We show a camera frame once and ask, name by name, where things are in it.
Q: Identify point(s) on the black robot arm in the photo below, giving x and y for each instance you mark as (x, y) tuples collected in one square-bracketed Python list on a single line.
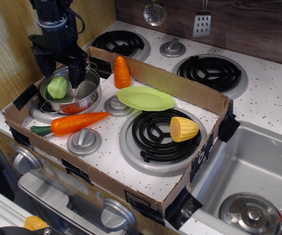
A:
[(49, 8)]

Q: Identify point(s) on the right oven knob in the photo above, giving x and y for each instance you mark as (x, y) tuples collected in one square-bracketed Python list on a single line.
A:
[(115, 216)]

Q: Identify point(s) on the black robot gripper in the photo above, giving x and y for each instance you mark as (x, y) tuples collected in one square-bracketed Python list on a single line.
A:
[(58, 43)]

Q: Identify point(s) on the orange yellow object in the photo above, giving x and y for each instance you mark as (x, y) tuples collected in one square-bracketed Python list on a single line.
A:
[(33, 223)]

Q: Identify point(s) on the front left burner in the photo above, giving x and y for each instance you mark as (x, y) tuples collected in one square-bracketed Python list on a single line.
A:
[(37, 114)]

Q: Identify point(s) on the light green toy broccoli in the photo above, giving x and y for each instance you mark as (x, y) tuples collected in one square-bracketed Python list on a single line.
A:
[(57, 88)]

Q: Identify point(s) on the short orange toy carrot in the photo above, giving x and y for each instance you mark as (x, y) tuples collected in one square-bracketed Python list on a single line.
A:
[(122, 77)]

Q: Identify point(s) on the back silver stove knob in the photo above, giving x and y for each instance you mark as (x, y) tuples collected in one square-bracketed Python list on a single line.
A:
[(172, 49)]

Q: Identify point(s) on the light green plastic plate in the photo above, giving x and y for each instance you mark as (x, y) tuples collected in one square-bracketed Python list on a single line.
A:
[(145, 98)]

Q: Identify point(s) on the oven knob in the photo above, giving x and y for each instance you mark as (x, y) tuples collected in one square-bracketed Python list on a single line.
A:
[(115, 216), (25, 161)]

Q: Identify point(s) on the silver stove knob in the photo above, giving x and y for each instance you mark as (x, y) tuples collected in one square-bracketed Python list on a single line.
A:
[(116, 108), (84, 142), (172, 49)]

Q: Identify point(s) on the front right black burner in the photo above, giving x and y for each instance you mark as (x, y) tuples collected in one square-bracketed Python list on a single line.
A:
[(146, 144)]

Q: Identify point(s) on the left oven knob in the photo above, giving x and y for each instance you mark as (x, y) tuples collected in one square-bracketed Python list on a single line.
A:
[(25, 161)]

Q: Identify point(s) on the stainless steel pan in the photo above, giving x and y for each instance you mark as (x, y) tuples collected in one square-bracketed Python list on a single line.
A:
[(76, 100)]

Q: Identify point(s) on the steel pot lid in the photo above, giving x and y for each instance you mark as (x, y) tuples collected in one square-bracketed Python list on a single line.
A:
[(251, 213)]

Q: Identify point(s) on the long orange toy carrot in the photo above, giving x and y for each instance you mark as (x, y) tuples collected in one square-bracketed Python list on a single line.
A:
[(70, 124)]

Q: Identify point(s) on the front silver stove knob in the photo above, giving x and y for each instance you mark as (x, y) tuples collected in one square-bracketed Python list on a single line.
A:
[(84, 142)]

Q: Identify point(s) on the back right black burner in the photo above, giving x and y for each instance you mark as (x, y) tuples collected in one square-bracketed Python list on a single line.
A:
[(216, 71)]

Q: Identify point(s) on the middle silver stove knob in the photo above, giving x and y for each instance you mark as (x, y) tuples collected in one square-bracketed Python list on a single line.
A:
[(116, 108)]

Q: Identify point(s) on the yellow toy corn cob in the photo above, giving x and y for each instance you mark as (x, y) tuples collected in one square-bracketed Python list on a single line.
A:
[(183, 129)]

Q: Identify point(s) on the silver toy sink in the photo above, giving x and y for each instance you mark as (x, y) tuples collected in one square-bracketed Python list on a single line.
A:
[(249, 162)]

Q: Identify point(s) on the hanging metal slotted spatula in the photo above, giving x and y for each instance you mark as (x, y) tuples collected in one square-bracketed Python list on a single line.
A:
[(202, 22)]

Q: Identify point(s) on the silver oven door handle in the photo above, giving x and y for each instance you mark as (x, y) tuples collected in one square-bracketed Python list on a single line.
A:
[(80, 216)]

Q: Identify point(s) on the hanging metal strainer ladle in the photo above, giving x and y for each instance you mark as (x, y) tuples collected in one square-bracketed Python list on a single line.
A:
[(154, 12)]

